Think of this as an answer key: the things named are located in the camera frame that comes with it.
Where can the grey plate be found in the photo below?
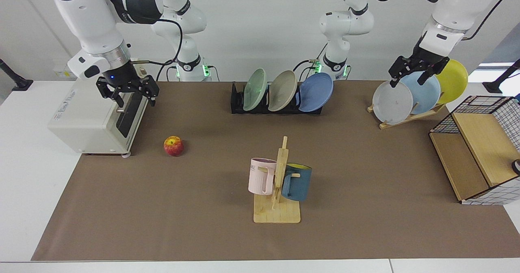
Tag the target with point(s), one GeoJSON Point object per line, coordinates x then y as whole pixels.
{"type": "Point", "coordinates": [392, 104]}

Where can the dark teal cup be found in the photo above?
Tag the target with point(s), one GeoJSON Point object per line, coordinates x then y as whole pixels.
{"type": "Point", "coordinates": [300, 183]}

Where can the pale toaster oven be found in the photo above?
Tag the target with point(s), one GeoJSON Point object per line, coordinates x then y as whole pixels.
{"type": "Point", "coordinates": [81, 120]}

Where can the black dish rack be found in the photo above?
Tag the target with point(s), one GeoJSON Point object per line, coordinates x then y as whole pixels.
{"type": "Point", "coordinates": [237, 103]}

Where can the red yellow apple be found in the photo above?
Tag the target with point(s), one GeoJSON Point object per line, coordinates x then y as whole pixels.
{"type": "Point", "coordinates": [173, 146]}

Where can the white wall socket strip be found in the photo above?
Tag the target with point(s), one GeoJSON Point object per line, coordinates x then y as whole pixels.
{"type": "Point", "coordinates": [63, 73]}

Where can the brown table cloth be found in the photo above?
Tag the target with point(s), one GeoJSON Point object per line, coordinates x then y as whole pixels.
{"type": "Point", "coordinates": [365, 183]}

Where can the yellow plate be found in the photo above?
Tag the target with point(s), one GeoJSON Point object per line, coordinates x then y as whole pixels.
{"type": "Point", "coordinates": [454, 82]}

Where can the beige plate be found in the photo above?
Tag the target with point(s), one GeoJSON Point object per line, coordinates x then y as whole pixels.
{"type": "Point", "coordinates": [283, 91]}

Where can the pale green plate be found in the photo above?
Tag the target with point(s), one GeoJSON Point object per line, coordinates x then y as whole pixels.
{"type": "Point", "coordinates": [255, 89]}

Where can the wooden cup stand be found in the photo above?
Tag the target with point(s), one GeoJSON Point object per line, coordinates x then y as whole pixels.
{"type": "Point", "coordinates": [280, 214]}

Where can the light blue plate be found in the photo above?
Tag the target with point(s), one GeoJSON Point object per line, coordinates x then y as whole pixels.
{"type": "Point", "coordinates": [426, 96]}

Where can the pink cup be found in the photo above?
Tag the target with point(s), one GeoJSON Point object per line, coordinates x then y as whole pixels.
{"type": "Point", "coordinates": [258, 179]}

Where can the small dark-rimmed round object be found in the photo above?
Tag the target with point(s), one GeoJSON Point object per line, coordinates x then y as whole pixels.
{"type": "Point", "coordinates": [516, 166]}

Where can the wooden plate stand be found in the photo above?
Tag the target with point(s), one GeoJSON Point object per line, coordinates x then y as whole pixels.
{"type": "Point", "coordinates": [406, 119]}

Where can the black pole stand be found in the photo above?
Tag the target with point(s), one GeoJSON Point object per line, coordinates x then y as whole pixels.
{"type": "Point", "coordinates": [20, 84]}
{"type": "Point", "coordinates": [493, 87]}

